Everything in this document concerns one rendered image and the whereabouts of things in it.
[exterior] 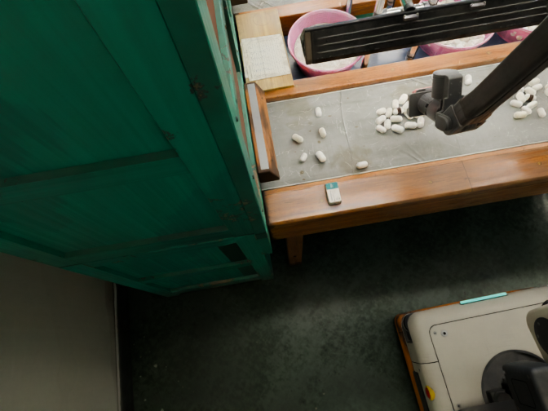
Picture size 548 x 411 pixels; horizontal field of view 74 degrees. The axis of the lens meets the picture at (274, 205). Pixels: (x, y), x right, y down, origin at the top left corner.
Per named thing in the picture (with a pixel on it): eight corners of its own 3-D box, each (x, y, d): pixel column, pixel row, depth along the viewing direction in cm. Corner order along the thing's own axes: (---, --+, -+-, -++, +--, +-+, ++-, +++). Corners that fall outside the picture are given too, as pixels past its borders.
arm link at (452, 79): (445, 134, 84) (479, 126, 85) (451, 84, 78) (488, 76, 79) (417, 119, 94) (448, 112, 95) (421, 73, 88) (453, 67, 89)
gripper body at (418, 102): (407, 92, 98) (418, 99, 92) (444, 86, 98) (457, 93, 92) (406, 115, 102) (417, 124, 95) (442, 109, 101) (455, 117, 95)
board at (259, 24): (293, 87, 117) (293, 85, 115) (248, 95, 117) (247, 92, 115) (277, 11, 128) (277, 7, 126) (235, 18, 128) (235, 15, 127)
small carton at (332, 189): (341, 203, 103) (342, 201, 101) (329, 205, 103) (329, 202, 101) (336, 183, 105) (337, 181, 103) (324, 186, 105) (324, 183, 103)
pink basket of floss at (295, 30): (377, 51, 130) (382, 31, 121) (333, 103, 124) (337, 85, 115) (316, 19, 137) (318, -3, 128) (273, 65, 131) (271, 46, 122)
